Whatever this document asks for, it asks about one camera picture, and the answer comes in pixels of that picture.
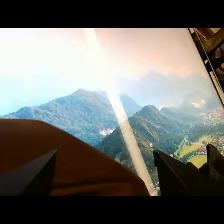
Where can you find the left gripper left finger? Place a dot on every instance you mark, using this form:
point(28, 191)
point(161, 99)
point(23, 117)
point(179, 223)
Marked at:
point(31, 178)

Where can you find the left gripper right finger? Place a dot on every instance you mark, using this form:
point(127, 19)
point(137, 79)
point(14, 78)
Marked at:
point(180, 180)

